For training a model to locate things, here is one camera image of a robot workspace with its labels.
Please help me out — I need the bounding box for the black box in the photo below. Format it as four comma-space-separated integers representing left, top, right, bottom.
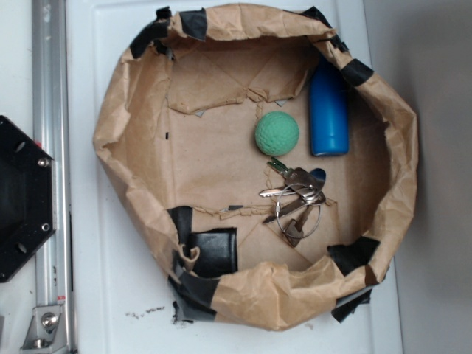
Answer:
187, 228, 238, 278

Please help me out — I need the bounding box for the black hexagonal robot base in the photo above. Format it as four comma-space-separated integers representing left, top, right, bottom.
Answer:
1, 116, 55, 283

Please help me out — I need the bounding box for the green-headed key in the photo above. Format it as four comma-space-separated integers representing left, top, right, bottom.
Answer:
267, 156, 294, 178

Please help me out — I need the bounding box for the green foam golf ball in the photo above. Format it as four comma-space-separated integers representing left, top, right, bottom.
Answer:
254, 111, 299, 156

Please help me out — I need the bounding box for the silver key bunch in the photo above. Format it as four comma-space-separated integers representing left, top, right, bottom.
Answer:
260, 167, 327, 247

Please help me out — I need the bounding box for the brown paper bag bin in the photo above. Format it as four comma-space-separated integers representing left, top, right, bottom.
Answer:
93, 4, 418, 330

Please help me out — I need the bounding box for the blue plastic bottle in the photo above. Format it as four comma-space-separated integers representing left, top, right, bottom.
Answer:
309, 57, 349, 156

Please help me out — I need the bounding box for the white tray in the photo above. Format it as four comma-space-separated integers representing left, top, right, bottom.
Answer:
66, 1, 403, 353

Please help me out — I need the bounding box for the steel wire key ring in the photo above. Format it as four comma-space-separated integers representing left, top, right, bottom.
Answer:
271, 183, 325, 235

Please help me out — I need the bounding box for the aluminium extrusion rail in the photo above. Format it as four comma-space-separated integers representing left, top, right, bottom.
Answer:
32, 1, 77, 353

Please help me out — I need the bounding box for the aluminium corner bracket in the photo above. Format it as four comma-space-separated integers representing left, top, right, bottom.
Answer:
20, 305, 67, 353

